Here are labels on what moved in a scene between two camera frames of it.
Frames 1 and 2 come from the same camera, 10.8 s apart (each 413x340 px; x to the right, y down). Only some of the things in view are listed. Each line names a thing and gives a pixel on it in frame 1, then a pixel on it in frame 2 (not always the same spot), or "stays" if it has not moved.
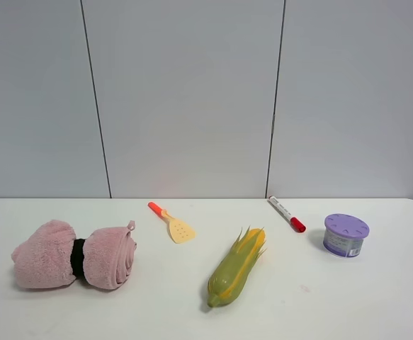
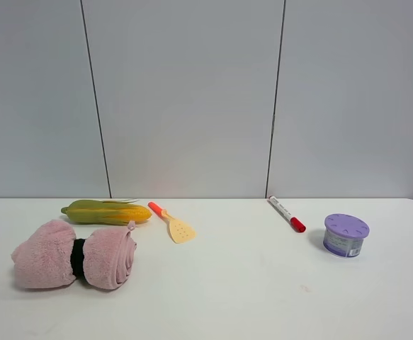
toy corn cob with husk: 229,275 → 115,211
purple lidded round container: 344,234 stays
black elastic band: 77,258 stays
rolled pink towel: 43,258 stays
